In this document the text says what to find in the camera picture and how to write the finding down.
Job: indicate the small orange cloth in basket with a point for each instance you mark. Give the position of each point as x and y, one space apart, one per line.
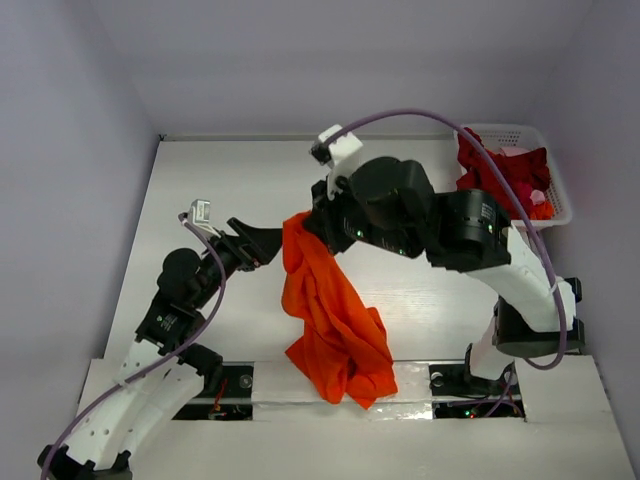
542 211

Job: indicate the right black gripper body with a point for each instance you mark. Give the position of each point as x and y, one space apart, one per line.
326 220

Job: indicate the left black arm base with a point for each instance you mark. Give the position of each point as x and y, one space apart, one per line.
231 401

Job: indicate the white plastic basket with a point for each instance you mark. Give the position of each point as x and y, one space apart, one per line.
516 139

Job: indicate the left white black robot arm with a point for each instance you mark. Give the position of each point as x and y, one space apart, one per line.
164 368

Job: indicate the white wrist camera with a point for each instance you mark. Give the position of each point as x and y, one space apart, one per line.
342 157
198 217

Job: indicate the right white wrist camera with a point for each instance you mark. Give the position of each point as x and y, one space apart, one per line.
342 157

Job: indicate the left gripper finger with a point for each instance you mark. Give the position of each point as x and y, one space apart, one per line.
242 232
263 244

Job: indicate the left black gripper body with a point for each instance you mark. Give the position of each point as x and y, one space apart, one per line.
231 256

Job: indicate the orange t shirt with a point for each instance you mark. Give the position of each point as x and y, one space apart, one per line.
343 350

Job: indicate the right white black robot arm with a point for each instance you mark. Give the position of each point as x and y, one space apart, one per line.
391 204

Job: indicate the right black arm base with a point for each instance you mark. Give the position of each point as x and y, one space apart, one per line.
465 395

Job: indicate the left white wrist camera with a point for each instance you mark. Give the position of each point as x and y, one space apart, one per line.
198 217

